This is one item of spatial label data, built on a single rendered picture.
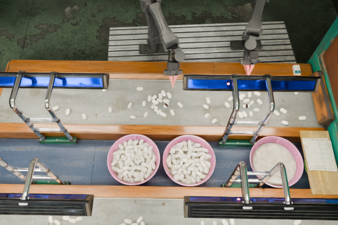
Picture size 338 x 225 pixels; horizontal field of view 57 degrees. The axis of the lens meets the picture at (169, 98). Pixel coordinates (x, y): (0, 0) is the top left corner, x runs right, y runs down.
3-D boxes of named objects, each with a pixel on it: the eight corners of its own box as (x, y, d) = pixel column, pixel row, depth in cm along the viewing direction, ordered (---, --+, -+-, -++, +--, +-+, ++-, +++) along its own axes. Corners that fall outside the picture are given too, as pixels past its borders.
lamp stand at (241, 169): (220, 185, 161) (237, 157, 122) (259, 186, 161) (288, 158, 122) (223, 224, 152) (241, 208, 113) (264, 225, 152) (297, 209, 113)
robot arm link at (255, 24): (261, 34, 163) (274, -18, 168) (244, 30, 164) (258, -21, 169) (257, 43, 175) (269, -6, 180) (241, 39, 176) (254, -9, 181)
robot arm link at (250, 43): (258, 51, 159) (265, 28, 157) (241, 47, 161) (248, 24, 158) (256, 50, 170) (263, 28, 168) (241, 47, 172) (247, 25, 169)
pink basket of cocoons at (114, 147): (112, 140, 173) (109, 133, 165) (161, 140, 173) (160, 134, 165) (107, 189, 160) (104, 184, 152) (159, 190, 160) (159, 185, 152)
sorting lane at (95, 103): (7, 79, 187) (5, 77, 185) (312, 84, 186) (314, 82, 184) (-7, 125, 173) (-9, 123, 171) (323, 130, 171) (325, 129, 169)
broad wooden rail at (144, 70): (22, 75, 205) (9, 59, 189) (300, 79, 204) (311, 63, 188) (17, 91, 200) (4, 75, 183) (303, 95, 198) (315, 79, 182)
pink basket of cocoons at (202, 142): (156, 150, 170) (155, 144, 162) (201, 134, 175) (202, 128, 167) (173, 198, 158) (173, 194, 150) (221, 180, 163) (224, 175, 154)
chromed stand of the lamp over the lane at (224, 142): (216, 115, 181) (229, 72, 142) (250, 115, 181) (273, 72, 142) (218, 146, 172) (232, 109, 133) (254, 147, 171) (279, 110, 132)
